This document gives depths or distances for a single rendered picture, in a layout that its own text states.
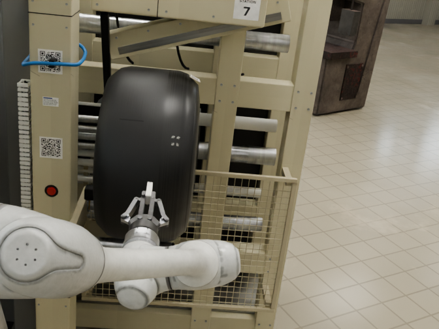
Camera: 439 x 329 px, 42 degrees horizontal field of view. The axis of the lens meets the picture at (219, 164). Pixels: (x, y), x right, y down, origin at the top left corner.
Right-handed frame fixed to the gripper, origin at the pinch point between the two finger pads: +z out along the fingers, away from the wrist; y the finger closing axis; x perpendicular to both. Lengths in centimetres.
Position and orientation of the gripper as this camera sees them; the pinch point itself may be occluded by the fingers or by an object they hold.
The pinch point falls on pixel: (149, 192)
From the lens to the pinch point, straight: 162.5
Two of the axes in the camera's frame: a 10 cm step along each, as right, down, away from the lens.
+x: -1.1, 8.4, 5.3
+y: -9.9, -0.8, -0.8
